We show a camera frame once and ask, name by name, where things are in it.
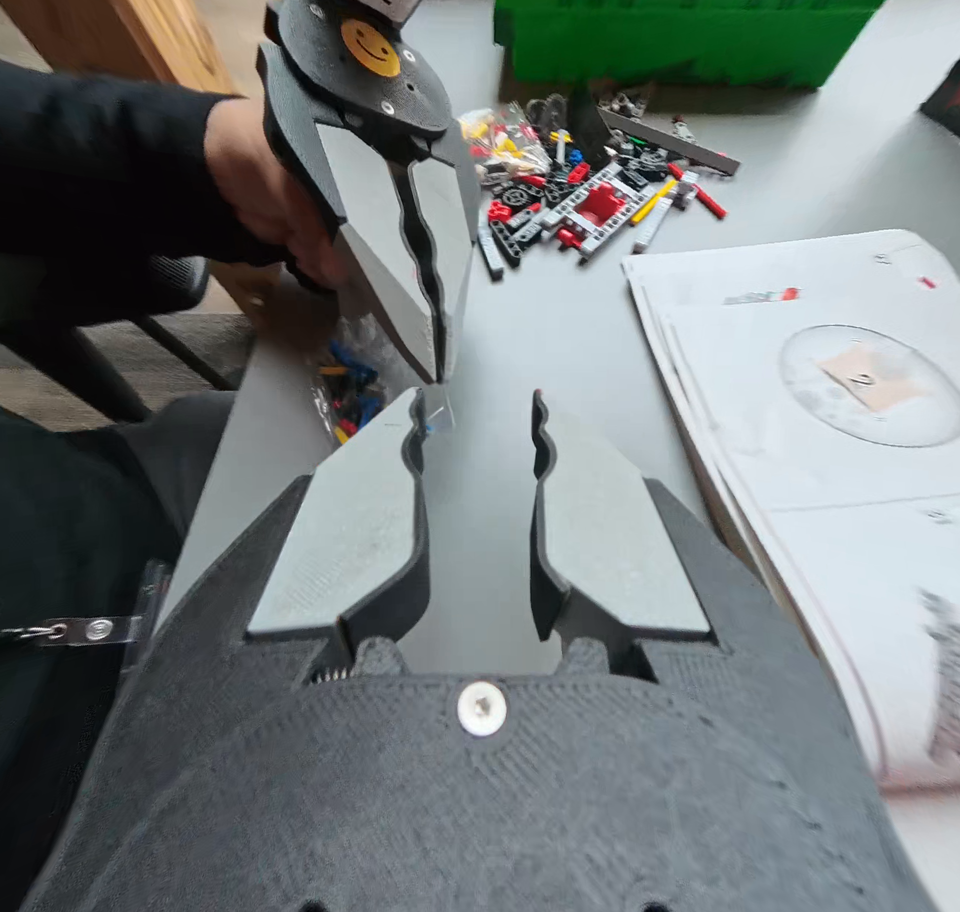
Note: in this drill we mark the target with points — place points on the person's left hand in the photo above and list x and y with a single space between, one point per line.
255 184

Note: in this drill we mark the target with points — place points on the white lego instruction booklet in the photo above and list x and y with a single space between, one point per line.
825 552

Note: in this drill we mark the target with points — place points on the grey lego chassis red seat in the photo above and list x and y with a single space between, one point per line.
600 210

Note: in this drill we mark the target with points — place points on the person's left forearm black sleeve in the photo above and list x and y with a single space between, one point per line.
97 161

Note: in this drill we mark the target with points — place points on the clear bag yellow lego parts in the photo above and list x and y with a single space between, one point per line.
502 139

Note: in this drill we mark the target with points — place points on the wooden cabinet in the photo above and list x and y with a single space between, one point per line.
112 11

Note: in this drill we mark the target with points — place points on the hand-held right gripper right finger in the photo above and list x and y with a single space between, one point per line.
615 544

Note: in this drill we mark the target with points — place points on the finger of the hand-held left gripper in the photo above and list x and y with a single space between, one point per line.
375 251
450 236

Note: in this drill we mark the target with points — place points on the person's dark clothed body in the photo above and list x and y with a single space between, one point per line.
60 522

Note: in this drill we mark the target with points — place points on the long dark grey lego plate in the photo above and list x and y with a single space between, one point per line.
675 143

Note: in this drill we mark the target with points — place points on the black lego box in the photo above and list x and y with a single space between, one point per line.
946 101

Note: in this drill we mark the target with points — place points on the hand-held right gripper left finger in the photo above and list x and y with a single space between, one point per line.
352 529

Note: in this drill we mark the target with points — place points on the black chair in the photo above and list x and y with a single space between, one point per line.
172 282

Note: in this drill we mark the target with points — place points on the green plastic bin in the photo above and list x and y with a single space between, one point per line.
675 19

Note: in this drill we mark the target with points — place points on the clear bag small lego pins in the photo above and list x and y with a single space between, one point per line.
352 394

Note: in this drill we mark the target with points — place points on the pile of loose lego pieces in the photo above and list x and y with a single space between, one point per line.
555 176

